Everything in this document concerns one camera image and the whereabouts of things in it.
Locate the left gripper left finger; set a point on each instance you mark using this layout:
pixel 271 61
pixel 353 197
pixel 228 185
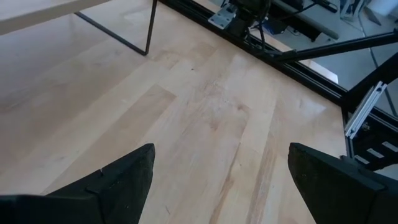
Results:
pixel 93 202

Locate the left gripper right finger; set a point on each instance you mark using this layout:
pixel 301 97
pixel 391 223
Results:
pixel 342 193

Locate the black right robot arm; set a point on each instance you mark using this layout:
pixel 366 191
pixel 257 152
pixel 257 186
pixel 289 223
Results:
pixel 248 12

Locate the silver aluminium extrusion bar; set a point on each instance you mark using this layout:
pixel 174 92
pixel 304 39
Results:
pixel 363 110

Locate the wooden shelf black metal legs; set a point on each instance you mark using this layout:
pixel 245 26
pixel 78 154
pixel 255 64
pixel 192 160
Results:
pixel 31 12

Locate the black aluminium extrusion frame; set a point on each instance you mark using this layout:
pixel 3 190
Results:
pixel 342 47

